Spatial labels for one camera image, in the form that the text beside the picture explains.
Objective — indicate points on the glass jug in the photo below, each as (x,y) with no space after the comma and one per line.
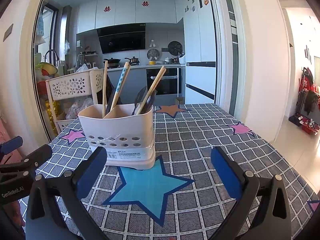
(81,60)

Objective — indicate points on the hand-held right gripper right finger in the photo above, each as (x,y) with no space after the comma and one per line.
(225,172)

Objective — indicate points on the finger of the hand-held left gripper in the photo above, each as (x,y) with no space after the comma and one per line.
(30,158)
(11,145)

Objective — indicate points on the dark round hanging pan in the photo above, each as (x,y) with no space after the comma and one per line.
(175,48)

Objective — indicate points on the blue patterned wooden chopstick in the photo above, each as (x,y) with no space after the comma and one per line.
(121,77)

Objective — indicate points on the round hanging steamer rack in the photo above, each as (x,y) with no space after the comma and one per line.
(153,54)

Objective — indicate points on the black wok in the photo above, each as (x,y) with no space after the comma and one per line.
(112,62)

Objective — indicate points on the white flower-cut storage cart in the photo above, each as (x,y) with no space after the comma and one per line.
(70,85)

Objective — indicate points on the black range hood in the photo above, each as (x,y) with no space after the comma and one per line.
(122,40)

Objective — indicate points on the white rice cooker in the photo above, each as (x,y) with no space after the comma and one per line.
(182,58)

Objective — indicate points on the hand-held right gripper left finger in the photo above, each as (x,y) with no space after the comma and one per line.
(92,173)

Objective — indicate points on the red box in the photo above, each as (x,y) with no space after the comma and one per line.
(42,87)

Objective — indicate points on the dark wall ornament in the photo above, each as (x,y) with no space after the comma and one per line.
(308,53)

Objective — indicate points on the grey wall plaque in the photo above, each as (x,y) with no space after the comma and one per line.
(8,32)

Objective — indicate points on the small cardboard box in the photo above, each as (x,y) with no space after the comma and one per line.
(180,100)

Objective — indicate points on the gold foil decoration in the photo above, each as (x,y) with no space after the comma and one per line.
(51,115)

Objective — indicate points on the black translucent plastic spoon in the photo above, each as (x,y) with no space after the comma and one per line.
(140,97)

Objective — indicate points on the black plastic utensil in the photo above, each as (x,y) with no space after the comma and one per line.
(110,103)

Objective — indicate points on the white upper kitchen cabinets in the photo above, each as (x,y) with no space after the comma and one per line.
(125,12)

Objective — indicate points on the red paper-cut sticker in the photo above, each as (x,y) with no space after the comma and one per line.
(144,3)
(107,8)

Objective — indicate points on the red floor basket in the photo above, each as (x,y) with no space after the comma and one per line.
(310,128)

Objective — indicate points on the white plastic bag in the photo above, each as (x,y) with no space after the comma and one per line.
(82,68)

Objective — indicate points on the red hanging decorations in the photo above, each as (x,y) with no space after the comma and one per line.
(308,90)

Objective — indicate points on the white plastic utensil holder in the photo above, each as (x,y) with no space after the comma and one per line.
(125,130)

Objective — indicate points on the grey kitchen base cabinet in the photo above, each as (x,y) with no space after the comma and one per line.
(137,80)

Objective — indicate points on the dark cooking pot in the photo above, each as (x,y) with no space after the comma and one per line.
(133,60)

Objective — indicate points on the yellow colander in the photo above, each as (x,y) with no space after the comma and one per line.
(46,68)

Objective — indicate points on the white refrigerator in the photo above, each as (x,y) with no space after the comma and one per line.
(200,55)

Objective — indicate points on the kitchen faucet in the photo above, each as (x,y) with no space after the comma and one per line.
(51,53)

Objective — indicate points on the black built-in oven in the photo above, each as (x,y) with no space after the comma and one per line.
(172,82)

